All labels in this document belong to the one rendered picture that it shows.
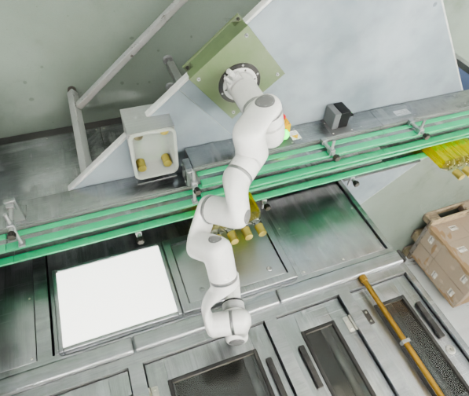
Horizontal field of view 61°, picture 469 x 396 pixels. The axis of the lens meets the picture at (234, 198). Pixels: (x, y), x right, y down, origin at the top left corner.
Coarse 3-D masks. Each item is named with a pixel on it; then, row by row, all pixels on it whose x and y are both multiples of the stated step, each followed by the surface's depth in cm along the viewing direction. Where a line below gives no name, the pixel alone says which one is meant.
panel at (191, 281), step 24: (264, 216) 176; (168, 240) 165; (240, 240) 168; (264, 240) 168; (168, 264) 158; (192, 264) 159; (240, 264) 160; (264, 264) 160; (288, 264) 160; (192, 288) 152; (240, 288) 152; (264, 288) 154; (192, 312) 146; (120, 336) 140
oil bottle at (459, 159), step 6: (444, 144) 193; (450, 150) 190; (456, 150) 190; (456, 156) 187; (462, 156) 187; (456, 162) 186; (462, 162) 186; (462, 168) 185; (468, 168) 183; (468, 174) 183
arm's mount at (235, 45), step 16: (224, 32) 131; (240, 32) 126; (208, 48) 132; (224, 48) 128; (240, 48) 130; (256, 48) 132; (192, 64) 134; (208, 64) 130; (224, 64) 132; (240, 64) 134; (256, 64) 137; (272, 64) 139; (192, 80) 132; (208, 80) 134; (224, 80) 136; (272, 80) 144; (208, 96) 139; (224, 96) 141
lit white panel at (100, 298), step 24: (96, 264) 157; (120, 264) 157; (144, 264) 158; (72, 288) 149; (96, 288) 150; (120, 288) 150; (144, 288) 150; (168, 288) 151; (72, 312) 143; (96, 312) 143; (120, 312) 144; (144, 312) 144; (168, 312) 144; (72, 336) 137; (96, 336) 137
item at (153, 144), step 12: (144, 132) 141; (156, 132) 142; (168, 132) 151; (132, 144) 145; (144, 144) 153; (156, 144) 155; (168, 144) 157; (132, 156) 146; (144, 156) 157; (156, 156) 159; (156, 168) 158; (168, 168) 159
